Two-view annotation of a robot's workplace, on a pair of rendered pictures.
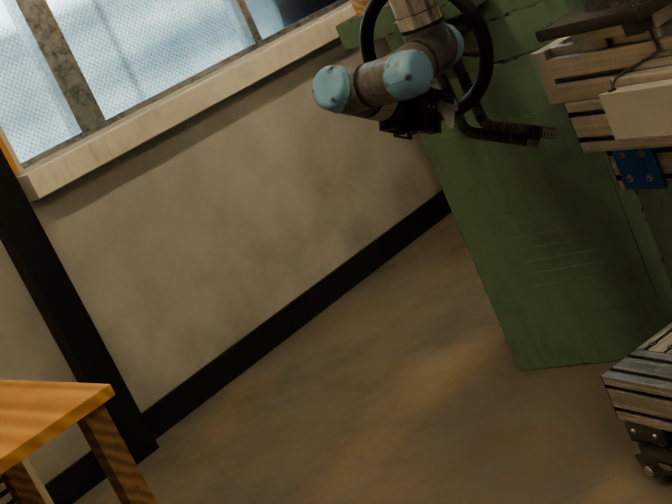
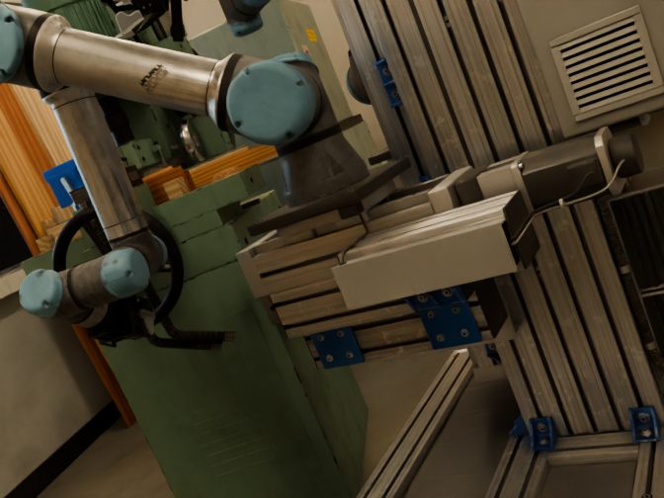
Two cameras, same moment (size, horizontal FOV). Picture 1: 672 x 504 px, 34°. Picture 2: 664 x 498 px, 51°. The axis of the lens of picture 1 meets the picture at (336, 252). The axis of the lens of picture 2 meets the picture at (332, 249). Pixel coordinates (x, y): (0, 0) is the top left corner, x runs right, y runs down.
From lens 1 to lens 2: 0.66 m
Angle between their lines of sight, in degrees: 32
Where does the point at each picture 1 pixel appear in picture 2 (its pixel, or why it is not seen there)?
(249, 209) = not seen: outside the picture
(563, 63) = (269, 258)
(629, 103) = (366, 272)
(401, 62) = (120, 259)
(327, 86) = (38, 290)
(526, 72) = (202, 290)
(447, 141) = (131, 357)
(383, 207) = (46, 435)
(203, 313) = not seen: outside the picture
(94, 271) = not seen: outside the picture
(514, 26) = (191, 251)
